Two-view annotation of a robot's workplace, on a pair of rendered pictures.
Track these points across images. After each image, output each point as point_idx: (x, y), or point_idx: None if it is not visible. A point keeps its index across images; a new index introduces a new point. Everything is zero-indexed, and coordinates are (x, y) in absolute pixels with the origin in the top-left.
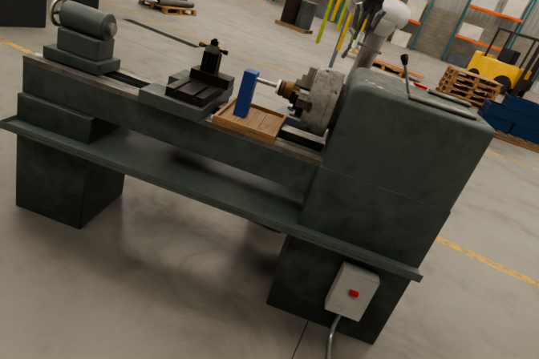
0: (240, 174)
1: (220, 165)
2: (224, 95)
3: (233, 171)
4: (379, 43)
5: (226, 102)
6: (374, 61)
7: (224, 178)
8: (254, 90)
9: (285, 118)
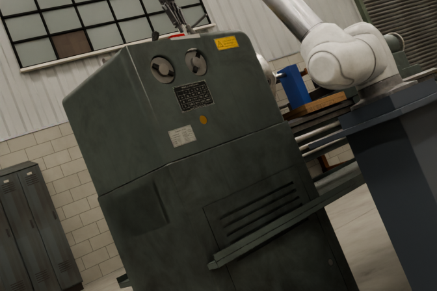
0: (333, 183)
1: (352, 174)
2: (337, 92)
3: (338, 180)
4: None
5: (358, 97)
6: None
7: (324, 184)
8: (295, 84)
9: (294, 109)
